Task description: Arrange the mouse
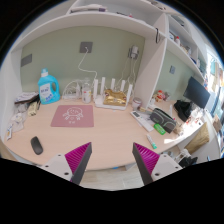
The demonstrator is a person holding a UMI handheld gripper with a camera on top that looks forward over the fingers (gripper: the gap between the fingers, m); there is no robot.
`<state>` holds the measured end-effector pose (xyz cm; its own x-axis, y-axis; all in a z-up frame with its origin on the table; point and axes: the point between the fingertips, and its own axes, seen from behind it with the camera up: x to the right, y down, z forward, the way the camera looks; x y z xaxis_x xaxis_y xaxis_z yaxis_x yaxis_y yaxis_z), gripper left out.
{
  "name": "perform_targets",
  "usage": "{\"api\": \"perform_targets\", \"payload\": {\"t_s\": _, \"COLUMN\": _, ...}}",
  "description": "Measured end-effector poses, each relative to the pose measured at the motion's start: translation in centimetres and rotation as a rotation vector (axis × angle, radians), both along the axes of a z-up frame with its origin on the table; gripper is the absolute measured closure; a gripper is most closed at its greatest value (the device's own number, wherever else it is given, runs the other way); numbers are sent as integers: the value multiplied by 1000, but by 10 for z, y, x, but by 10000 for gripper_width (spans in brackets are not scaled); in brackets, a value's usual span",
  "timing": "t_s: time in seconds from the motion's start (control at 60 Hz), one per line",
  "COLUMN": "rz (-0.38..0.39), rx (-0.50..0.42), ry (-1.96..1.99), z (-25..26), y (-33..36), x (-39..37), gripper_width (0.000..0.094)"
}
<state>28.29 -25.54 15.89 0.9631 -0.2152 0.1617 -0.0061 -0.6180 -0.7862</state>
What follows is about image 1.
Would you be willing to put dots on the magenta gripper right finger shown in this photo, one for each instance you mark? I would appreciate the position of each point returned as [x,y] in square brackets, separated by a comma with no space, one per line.
[153,166]

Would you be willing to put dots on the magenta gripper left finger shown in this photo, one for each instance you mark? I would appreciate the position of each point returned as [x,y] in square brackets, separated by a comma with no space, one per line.
[72,165]

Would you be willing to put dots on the black computer mouse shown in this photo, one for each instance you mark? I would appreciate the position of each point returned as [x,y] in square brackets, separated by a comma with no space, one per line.
[36,145]

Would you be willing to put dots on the pink mouse pad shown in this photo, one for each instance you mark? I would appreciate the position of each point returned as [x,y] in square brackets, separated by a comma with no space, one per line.
[80,116]

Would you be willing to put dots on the white green marker tube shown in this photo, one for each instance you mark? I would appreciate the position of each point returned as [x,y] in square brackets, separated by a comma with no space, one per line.
[151,141]

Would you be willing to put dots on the green small box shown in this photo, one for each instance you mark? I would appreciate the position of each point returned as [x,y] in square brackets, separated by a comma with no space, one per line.
[159,129]

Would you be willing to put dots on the grey pencil case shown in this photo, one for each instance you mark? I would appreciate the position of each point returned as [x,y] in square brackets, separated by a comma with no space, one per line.
[160,117]

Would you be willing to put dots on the white remote control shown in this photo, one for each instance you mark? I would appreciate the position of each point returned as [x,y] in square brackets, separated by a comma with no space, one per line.
[142,121]

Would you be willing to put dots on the white pink cup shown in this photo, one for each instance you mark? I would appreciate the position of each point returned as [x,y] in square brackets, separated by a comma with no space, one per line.
[136,102]

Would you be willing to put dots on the black bag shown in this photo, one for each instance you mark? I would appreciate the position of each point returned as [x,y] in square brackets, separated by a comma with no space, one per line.
[183,109]

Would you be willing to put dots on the white wifi router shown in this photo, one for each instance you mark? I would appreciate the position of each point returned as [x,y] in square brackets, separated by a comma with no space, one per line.
[99,89]

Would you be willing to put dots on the small white bottle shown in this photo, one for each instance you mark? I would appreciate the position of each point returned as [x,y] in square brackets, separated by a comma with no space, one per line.
[86,93]

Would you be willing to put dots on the clutter of packets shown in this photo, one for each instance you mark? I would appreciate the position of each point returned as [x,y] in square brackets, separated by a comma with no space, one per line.
[21,106]

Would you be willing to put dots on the blue detergent bottle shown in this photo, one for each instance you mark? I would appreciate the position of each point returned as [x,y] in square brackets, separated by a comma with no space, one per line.
[48,88]

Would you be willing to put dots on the black monitor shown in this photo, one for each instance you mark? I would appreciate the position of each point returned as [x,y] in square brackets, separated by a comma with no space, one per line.
[196,93]

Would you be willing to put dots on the white power adapter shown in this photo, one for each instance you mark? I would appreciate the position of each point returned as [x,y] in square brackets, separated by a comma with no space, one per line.
[133,52]

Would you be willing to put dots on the white shelf unit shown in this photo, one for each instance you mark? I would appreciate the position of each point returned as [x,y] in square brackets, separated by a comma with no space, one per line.
[142,17]

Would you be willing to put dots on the grey wall socket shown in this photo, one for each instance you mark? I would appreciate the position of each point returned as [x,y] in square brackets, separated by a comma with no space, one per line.
[85,47]

